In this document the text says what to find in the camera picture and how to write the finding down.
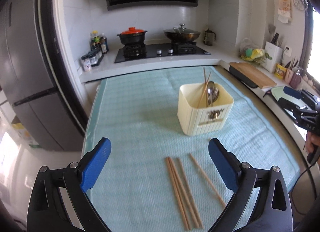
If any wok with glass lid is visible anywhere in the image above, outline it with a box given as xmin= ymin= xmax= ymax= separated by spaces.
xmin=164 ymin=23 xmax=200 ymax=43

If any wooden chopstick nine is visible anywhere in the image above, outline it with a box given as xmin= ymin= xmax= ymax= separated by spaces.
xmin=203 ymin=67 xmax=208 ymax=107

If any dark french press jug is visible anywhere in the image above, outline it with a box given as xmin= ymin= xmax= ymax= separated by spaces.
xmin=203 ymin=28 xmax=216 ymax=46

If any wooden cutting board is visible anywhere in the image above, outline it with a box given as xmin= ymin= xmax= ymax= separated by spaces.
xmin=229 ymin=62 xmax=277 ymax=89

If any steel spoon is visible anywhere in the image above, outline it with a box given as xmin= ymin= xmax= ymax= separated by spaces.
xmin=208 ymin=87 xmax=219 ymax=105
xmin=207 ymin=81 xmax=216 ymax=106

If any green cutting board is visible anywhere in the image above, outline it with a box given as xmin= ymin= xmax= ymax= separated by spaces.
xmin=270 ymin=86 xmax=286 ymax=101

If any hanging wall calendar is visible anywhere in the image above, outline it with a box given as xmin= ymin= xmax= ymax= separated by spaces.
xmin=277 ymin=0 xmax=292 ymax=24

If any cream plastic utensil holder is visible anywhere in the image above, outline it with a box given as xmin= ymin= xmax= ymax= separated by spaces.
xmin=177 ymin=83 xmax=234 ymax=136

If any wire wall trivet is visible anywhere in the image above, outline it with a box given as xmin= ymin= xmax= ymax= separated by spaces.
xmin=293 ymin=0 xmax=309 ymax=11

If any wooden chopstick seven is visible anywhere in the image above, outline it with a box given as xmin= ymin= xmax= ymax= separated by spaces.
xmin=189 ymin=153 xmax=226 ymax=208

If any black tray under board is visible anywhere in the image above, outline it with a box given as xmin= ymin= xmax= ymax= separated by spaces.
xmin=229 ymin=66 xmax=258 ymax=89

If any wooden chopstick two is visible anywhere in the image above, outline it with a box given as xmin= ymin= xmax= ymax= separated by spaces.
xmin=169 ymin=157 xmax=197 ymax=231

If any white knife block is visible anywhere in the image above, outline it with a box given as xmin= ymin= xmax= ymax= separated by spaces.
xmin=262 ymin=42 xmax=283 ymax=73

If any purple soap bottle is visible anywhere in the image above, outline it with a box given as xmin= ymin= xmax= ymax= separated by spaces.
xmin=290 ymin=68 xmax=302 ymax=89

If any white spice shaker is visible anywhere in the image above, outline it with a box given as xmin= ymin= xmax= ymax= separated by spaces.
xmin=81 ymin=55 xmax=92 ymax=72

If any yellow tin can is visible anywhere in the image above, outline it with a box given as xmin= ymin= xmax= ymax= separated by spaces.
xmin=274 ymin=63 xmax=287 ymax=79

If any wooden chopstick one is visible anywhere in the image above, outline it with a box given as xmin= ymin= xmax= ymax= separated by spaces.
xmin=165 ymin=157 xmax=190 ymax=231

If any yellow cardboard box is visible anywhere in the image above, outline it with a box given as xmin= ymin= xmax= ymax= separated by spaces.
xmin=11 ymin=122 xmax=39 ymax=148

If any light blue woven table mat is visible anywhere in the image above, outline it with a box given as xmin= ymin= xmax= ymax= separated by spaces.
xmin=84 ymin=67 xmax=301 ymax=231

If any sauce bottles group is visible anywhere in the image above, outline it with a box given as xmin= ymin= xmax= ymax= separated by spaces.
xmin=90 ymin=30 xmax=109 ymax=54

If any spice jar rack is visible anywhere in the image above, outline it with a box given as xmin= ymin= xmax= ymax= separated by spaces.
xmin=87 ymin=48 xmax=103 ymax=66

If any pink utensil cup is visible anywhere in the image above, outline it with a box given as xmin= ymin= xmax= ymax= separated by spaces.
xmin=284 ymin=69 xmax=294 ymax=84

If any wooden chopstick eight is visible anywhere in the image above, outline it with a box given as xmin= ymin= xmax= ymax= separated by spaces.
xmin=197 ymin=73 xmax=211 ymax=109

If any black pot orange lid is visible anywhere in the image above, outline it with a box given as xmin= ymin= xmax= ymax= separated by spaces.
xmin=117 ymin=27 xmax=148 ymax=46

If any person's right hand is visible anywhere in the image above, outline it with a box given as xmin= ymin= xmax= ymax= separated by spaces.
xmin=305 ymin=131 xmax=320 ymax=154

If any black gas cooktop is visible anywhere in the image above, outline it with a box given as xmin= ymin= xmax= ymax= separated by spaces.
xmin=114 ymin=42 xmax=211 ymax=63

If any grey double door refrigerator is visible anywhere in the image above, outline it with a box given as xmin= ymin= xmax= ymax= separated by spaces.
xmin=1 ymin=0 xmax=88 ymax=151

